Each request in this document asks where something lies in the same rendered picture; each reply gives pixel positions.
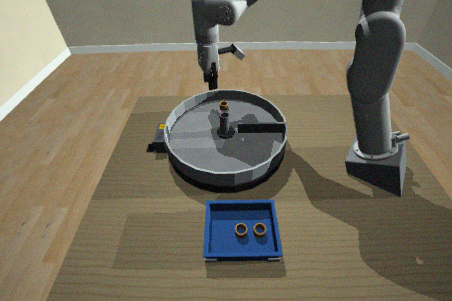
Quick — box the blue crate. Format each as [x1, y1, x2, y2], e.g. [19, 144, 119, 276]
[203, 200, 283, 263]

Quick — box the bronze bushing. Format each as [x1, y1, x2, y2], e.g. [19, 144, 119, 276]
[220, 101, 228, 111]
[235, 223, 247, 239]
[253, 223, 266, 238]

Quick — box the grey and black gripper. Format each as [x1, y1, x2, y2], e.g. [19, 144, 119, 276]
[196, 40, 219, 90]

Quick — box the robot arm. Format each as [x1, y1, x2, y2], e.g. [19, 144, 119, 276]
[191, 0, 410, 161]

